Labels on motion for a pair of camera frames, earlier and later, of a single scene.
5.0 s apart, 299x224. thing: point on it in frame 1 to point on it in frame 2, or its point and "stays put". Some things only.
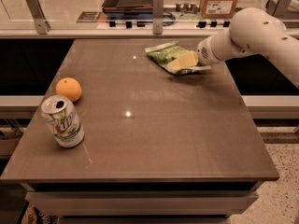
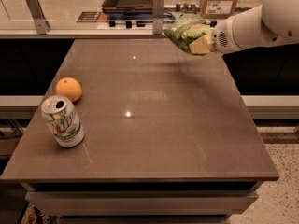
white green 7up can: (63, 120) stays put
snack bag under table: (35, 216) stays put
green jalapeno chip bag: (164, 53) to (182, 35)
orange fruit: (69, 88) stays put
